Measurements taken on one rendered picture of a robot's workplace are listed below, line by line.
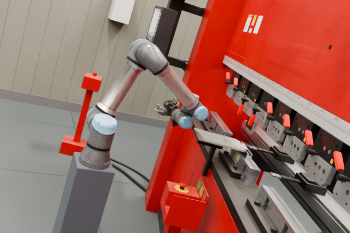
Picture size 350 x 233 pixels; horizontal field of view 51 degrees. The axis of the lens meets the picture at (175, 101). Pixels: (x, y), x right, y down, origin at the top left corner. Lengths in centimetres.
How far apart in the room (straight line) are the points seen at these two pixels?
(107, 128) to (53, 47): 318
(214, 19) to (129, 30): 230
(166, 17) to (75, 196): 157
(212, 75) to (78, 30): 241
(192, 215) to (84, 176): 53
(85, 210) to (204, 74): 143
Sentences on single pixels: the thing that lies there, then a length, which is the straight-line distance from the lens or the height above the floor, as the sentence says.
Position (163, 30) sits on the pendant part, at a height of 143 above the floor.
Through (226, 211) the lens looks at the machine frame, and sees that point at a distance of 174.
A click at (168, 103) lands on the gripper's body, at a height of 107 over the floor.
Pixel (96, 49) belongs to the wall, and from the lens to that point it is 490.
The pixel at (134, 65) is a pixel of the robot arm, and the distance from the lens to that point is 184.
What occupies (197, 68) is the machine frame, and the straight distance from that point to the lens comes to 281.
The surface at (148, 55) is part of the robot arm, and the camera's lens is 174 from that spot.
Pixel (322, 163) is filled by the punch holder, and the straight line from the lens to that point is 135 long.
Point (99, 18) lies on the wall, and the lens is 485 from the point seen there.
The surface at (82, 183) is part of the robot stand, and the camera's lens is 182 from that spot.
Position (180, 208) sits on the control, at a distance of 174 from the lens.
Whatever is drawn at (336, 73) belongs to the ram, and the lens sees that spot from 144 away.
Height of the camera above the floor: 155
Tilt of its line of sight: 12 degrees down
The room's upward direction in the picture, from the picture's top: 18 degrees clockwise
